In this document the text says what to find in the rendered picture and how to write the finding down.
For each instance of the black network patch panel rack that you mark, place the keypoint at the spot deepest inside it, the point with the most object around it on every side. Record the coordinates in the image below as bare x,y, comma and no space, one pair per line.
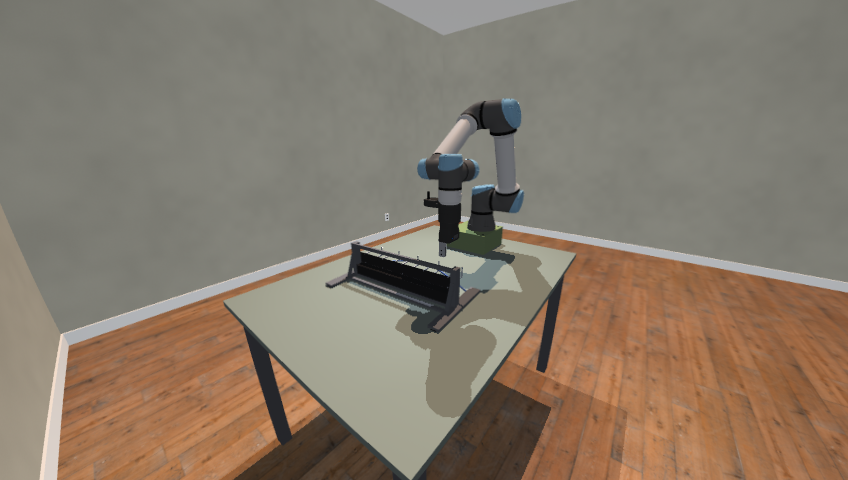
437,288

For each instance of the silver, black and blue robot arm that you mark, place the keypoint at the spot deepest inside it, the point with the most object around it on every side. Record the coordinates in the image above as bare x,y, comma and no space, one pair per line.
445,165

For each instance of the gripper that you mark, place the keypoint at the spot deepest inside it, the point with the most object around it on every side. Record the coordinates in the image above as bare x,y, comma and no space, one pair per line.
449,216

